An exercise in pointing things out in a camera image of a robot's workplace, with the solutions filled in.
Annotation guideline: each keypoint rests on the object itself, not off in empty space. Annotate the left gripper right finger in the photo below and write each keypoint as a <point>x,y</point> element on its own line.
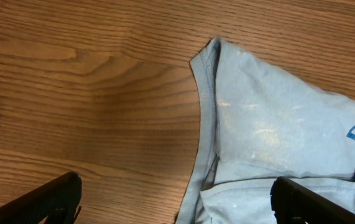
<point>293,203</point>

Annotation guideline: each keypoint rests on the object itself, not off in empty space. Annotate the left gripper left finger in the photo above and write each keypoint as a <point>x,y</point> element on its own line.
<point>56,202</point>

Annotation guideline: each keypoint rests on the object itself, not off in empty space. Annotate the light blue t-shirt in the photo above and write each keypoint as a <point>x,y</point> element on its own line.
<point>257,123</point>

